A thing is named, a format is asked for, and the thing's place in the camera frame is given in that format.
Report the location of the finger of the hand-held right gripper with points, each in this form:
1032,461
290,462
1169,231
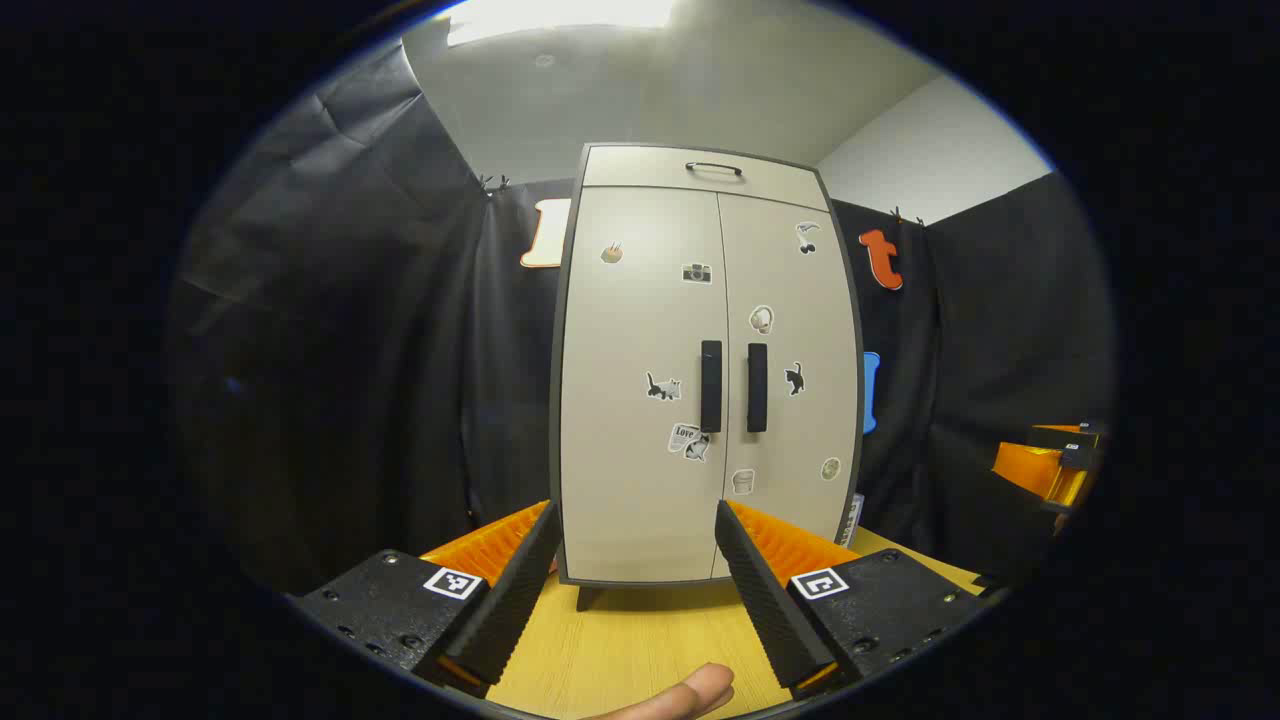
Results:
1025,468

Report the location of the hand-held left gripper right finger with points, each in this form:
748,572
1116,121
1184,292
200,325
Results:
760,600

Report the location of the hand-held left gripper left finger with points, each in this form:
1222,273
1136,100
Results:
520,590

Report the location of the double-door shoe cabinet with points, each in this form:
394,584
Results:
554,420

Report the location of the shoe cabinet door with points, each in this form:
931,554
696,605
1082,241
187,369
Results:
800,300
630,340

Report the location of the beige cabinet drawer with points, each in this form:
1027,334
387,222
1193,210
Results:
640,168

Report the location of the small striped object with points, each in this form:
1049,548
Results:
855,520

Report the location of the black backdrop cloth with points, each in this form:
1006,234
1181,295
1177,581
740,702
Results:
350,350

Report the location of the ceiling light panel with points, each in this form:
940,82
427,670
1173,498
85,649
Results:
560,15

